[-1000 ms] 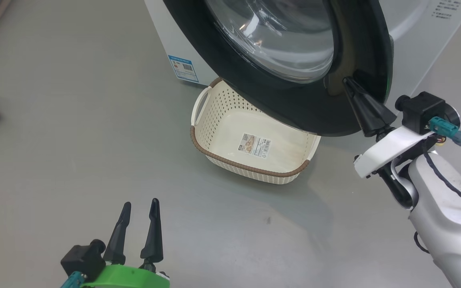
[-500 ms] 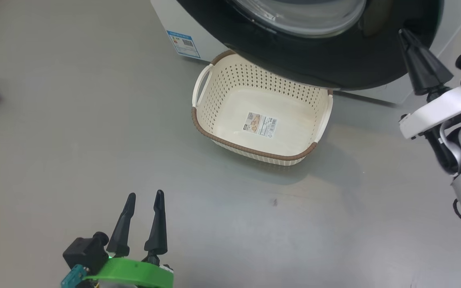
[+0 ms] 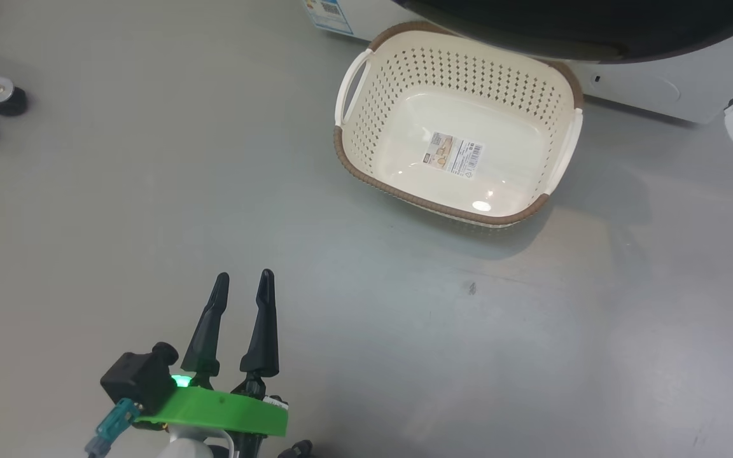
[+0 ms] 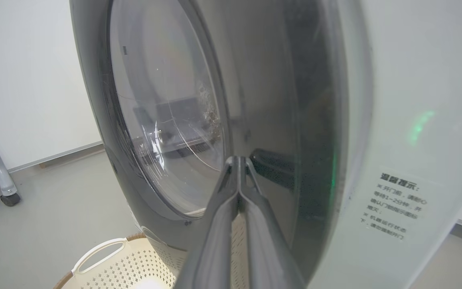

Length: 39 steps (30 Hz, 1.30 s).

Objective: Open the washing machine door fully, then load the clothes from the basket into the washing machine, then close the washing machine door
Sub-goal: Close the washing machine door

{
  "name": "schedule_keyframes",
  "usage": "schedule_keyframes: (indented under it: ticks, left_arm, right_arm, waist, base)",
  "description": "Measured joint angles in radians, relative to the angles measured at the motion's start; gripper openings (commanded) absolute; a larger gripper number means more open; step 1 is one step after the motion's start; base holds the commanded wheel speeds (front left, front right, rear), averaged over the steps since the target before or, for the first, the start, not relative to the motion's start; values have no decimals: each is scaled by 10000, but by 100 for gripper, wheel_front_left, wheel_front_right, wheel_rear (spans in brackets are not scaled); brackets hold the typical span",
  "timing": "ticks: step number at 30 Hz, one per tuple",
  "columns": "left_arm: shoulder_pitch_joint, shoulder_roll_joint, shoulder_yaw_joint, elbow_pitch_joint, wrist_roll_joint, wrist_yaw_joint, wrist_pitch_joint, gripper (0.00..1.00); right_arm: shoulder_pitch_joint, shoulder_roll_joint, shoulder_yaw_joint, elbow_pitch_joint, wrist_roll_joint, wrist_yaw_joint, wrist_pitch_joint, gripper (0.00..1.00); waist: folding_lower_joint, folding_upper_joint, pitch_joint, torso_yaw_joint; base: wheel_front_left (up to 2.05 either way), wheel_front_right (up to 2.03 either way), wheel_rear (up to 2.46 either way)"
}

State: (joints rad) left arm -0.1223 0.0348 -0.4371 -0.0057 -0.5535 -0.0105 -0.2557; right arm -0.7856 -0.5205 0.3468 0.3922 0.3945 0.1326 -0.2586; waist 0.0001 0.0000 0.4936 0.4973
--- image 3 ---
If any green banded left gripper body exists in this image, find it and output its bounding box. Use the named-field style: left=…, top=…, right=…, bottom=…
left=132, top=385, right=290, bottom=438

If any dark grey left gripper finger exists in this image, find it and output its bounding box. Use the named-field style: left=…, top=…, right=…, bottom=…
left=240, top=268, right=281, bottom=396
left=180, top=272, right=230, bottom=389

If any black glass washing machine door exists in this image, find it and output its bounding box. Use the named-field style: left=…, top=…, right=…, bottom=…
left=392, top=0, right=733, bottom=64

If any white front-load washing machine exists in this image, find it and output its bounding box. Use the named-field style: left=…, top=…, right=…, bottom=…
left=303, top=0, right=733, bottom=125

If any cream perforated laundry basket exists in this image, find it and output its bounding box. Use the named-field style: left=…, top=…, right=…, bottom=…
left=333, top=21, right=585, bottom=229

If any basket product label sticker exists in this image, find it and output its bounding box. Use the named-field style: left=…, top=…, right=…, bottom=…
left=422, top=131, right=486, bottom=181

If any blue energy label sticker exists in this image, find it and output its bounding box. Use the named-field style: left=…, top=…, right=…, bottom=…
left=303, top=0, right=355, bottom=36

